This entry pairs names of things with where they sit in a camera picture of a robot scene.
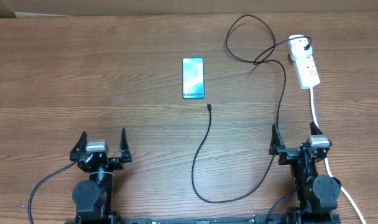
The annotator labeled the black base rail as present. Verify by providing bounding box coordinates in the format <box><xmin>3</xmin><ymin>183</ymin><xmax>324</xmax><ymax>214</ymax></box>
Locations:
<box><xmin>64</xmin><ymin>213</ymin><xmax>341</xmax><ymax>224</ymax></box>

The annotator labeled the white wall charger adapter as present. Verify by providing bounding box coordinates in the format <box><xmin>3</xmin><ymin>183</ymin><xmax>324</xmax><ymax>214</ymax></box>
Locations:
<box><xmin>288</xmin><ymin>34</ymin><xmax>313</xmax><ymax>61</ymax></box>

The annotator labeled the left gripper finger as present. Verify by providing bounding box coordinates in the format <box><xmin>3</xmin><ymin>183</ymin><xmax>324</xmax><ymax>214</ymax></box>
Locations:
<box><xmin>119</xmin><ymin>128</ymin><xmax>132</xmax><ymax>163</ymax></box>
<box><xmin>69</xmin><ymin>131</ymin><xmax>87</xmax><ymax>161</ymax></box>

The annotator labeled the white power strip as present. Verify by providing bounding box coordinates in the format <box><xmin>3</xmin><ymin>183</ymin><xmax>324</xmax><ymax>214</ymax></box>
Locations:
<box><xmin>293</xmin><ymin>56</ymin><xmax>320</xmax><ymax>90</ymax></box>

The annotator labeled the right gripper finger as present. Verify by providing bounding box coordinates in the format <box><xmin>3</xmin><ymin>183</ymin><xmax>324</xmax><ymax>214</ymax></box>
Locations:
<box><xmin>310</xmin><ymin>122</ymin><xmax>323</xmax><ymax>135</ymax></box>
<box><xmin>269</xmin><ymin>124</ymin><xmax>285</xmax><ymax>155</ymax></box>

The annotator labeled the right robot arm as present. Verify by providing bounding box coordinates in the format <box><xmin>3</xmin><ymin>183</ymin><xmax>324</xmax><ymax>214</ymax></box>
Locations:
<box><xmin>265</xmin><ymin>122</ymin><xmax>341</xmax><ymax>223</ymax></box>

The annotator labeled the blue Samsung Galaxy smartphone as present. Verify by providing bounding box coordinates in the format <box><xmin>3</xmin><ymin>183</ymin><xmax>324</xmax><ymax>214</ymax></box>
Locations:
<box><xmin>182</xmin><ymin>57</ymin><xmax>205</xmax><ymax>99</ymax></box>

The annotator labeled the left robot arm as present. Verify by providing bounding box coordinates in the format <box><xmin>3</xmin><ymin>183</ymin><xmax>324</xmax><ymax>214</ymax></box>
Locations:
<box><xmin>70</xmin><ymin>129</ymin><xmax>132</xmax><ymax>224</ymax></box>

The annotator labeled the white power strip cord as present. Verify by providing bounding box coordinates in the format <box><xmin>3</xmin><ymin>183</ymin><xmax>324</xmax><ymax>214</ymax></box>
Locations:
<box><xmin>309</xmin><ymin>87</ymin><xmax>367</xmax><ymax>224</ymax></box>

